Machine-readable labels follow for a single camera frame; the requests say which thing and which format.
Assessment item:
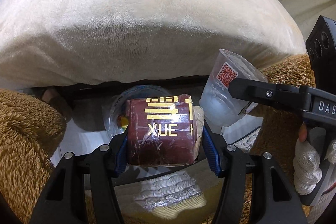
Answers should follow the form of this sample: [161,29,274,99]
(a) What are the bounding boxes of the clear plastic cup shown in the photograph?
[199,49,268,127]

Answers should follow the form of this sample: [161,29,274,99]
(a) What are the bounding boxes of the dark red snack wrapper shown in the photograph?
[126,94,205,166]

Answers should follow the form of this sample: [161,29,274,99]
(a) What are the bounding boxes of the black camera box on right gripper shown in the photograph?
[305,15,336,94]

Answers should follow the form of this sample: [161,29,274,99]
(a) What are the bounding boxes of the brown fuzzy trousers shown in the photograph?
[1,89,71,223]

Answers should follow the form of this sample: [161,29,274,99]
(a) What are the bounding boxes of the white slippers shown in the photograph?
[134,170,202,211]

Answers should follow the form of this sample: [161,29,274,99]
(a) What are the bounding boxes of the trash bin with clear liner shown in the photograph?
[102,85,171,139]

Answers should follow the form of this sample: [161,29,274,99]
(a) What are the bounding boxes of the beige bed blanket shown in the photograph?
[1,0,305,89]

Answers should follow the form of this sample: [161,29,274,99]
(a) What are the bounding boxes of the person's right hand gloved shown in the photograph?
[293,123,322,195]

